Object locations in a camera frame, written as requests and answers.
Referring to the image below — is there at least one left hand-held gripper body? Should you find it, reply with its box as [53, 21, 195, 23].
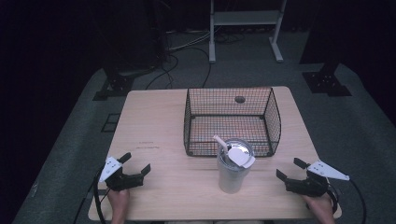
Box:
[98, 156, 145, 191]

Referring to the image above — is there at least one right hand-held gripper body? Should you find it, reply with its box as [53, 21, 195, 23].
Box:
[284, 160, 350, 198]

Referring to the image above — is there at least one white tumbler cup with lid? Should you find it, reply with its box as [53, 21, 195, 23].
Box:
[216, 137, 257, 195]

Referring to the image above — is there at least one white drinking straw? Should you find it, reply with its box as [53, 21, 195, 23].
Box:
[213, 133, 230, 154]

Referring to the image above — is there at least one black wire basket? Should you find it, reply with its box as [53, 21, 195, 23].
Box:
[183, 86, 282, 158]

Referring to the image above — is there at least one person's right hand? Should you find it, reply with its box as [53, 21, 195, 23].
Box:
[303, 192, 334, 218]

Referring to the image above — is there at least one person's left hand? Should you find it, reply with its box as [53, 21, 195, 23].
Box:
[106, 188, 131, 217]

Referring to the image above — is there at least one black stand base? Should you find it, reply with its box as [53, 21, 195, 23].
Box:
[92, 66, 135, 102]
[302, 63, 353, 98]

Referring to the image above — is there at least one white metal stand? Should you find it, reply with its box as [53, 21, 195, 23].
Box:
[208, 0, 288, 64]

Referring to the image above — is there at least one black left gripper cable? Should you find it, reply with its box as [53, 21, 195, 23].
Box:
[73, 167, 110, 224]

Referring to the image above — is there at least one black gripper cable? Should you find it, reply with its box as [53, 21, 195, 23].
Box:
[326, 178, 368, 224]
[73, 167, 110, 224]

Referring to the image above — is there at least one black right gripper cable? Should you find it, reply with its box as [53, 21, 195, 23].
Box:
[326, 178, 368, 224]

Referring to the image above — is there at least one black floor cable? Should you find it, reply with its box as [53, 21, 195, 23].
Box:
[169, 46, 213, 89]
[144, 53, 180, 91]

